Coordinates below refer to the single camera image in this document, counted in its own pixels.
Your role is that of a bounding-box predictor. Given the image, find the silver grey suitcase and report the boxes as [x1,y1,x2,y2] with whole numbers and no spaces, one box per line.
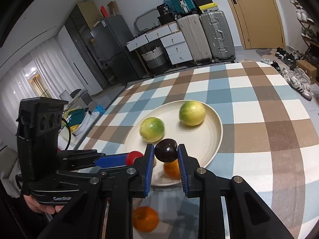
[200,10,236,62]

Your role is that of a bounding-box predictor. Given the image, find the dark purple plum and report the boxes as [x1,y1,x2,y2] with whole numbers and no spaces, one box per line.
[155,139,177,163]

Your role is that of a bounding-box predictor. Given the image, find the orange tangerine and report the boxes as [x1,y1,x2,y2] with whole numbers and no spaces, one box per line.
[132,206,159,233]
[164,160,180,180]

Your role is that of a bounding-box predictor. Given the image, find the person left hand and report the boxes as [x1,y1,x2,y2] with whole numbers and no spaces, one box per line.
[23,195,63,215]

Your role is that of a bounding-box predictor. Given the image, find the dark refrigerator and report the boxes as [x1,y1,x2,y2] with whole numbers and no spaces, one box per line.
[91,15,146,85]

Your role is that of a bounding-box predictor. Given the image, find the cardboard box on floor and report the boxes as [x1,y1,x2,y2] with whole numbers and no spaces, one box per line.
[296,60,317,84]

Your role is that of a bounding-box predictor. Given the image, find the yellow speckled guava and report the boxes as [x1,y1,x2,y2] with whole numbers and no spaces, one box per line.
[179,100,206,126]

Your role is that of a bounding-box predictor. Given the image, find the white curtain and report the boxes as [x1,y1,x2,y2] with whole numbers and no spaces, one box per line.
[1,36,84,147]

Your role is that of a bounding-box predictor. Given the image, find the beige suitcase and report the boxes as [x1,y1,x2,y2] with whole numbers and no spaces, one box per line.
[177,14,213,62]

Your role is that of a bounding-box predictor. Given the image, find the checkered tablecloth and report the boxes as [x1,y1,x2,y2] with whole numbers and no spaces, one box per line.
[80,62,318,238]

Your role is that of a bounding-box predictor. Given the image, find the cream round plate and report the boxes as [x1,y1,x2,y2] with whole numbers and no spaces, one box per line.
[124,100,223,187]

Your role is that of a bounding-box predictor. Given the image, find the green yellow guava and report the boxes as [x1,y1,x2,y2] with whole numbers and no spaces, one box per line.
[140,117,165,143]

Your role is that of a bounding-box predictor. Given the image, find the wooden shoe rack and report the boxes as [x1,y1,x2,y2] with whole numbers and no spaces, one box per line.
[289,0,318,62]

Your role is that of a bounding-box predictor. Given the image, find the wooden door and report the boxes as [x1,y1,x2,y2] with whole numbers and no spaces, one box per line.
[227,0,285,49]

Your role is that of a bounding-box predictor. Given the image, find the red tomato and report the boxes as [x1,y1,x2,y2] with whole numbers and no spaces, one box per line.
[125,151,143,166]

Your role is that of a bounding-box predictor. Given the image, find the woven laundry basket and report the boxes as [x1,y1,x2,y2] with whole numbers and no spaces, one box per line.
[142,47,170,75]

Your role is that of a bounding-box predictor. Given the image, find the white drawer desk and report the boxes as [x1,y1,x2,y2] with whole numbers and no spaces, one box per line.
[126,21,193,65]

